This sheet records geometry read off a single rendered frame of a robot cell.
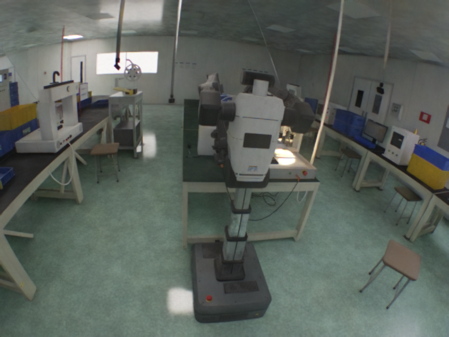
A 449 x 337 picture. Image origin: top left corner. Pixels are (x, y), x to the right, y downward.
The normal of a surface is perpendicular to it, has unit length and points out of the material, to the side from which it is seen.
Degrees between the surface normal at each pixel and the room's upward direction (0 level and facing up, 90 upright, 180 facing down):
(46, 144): 90
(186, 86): 90
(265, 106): 90
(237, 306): 45
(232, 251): 90
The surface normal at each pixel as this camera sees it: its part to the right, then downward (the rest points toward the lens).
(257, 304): 0.18, -0.33
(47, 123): 0.17, 0.44
